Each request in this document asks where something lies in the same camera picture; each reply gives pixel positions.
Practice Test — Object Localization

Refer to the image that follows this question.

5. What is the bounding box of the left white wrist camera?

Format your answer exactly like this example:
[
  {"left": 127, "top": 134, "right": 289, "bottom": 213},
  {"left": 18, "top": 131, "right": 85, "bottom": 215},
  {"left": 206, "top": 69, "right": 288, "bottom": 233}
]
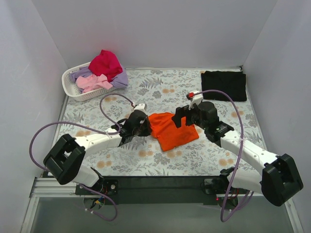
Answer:
[{"left": 134, "top": 103, "right": 147, "bottom": 113}]

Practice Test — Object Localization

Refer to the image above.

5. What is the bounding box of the floral table mat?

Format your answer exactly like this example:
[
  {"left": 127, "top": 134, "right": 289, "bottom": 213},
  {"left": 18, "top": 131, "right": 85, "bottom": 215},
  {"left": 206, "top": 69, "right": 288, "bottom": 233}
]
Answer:
[{"left": 47, "top": 69, "right": 273, "bottom": 177}]

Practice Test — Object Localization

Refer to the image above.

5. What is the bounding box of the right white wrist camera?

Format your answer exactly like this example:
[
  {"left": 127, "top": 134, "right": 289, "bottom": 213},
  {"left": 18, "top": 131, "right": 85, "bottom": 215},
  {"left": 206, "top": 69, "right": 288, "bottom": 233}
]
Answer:
[{"left": 186, "top": 91, "right": 203, "bottom": 110}]

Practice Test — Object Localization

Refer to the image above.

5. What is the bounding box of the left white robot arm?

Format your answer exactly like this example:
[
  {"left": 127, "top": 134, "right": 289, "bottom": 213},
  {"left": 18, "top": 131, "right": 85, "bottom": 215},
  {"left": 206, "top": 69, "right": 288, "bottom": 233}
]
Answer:
[{"left": 43, "top": 110, "right": 152, "bottom": 194}]

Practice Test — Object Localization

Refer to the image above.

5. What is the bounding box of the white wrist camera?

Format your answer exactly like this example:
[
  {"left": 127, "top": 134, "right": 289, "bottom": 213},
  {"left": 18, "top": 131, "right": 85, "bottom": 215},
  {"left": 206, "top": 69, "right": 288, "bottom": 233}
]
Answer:
[
  {"left": 134, "top": 103, "right": 147, "bottom": 113},
  {"left": 186, "top": 91, "right": 203, "bottom": 110}
]

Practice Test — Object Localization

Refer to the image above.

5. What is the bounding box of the pink t shirt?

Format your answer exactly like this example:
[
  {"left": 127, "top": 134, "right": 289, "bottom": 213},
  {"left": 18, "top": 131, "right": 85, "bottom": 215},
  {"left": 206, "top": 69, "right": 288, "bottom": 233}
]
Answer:
[{"left": 76, "top": 74, "right": 113, "bottom": 93}]

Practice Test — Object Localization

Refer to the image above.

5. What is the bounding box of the white plastic laundry basket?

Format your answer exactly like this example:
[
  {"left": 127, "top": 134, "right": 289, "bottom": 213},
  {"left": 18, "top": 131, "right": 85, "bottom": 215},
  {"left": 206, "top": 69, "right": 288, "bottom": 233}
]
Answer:
[{"left": 61, "top": 62, "right": 116, "bottom": 101}]

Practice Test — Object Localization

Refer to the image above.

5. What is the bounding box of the magenta t shirt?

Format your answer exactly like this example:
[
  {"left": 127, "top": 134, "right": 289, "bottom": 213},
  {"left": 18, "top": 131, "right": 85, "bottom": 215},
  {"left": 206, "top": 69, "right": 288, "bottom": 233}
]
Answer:
[{"left": 88, "top": 50, "right": 123, "bottom": 82}]

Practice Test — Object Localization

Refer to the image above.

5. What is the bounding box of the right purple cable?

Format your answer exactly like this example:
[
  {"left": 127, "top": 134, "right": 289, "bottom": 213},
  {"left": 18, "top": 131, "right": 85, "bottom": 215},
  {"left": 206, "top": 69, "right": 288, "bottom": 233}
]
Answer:
[{"left": 197, "top": 89, "right": 255, "bottom": 223}]

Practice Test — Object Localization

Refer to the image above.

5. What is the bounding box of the lavender t shirt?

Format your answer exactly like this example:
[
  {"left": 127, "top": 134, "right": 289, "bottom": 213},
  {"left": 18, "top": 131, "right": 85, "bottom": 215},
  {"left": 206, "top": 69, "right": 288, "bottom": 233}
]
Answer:
[{"left": 69, "top": 67, "right": 128, "bottom": 88}]

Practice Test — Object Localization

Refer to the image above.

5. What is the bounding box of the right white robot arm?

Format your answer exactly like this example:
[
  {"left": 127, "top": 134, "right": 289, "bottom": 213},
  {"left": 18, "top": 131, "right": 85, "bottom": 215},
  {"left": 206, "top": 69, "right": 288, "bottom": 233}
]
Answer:
[{"left": 172, "top": 101, "right": 303, "bottom": 206}]

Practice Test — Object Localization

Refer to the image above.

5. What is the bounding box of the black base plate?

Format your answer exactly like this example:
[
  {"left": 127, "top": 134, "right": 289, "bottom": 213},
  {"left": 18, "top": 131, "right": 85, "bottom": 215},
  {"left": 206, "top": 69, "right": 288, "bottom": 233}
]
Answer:
[{"left": 75, "top": 176, "right": 250, "bottom": 206}]

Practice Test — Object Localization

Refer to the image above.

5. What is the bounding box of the folded black t shirt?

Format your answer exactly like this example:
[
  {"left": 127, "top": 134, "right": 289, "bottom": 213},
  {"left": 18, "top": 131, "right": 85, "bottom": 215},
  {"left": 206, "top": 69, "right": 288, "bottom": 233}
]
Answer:
[{"left": 201, "top": 71, "right": 247, "bottom": 102}]

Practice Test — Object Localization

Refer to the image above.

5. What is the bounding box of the orange t shirt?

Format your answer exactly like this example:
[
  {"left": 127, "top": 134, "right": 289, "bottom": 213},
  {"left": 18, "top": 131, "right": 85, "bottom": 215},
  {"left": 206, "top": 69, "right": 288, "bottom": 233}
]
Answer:
[{"left": 148, "top": 113, "right": 199, "bottom": 152}]

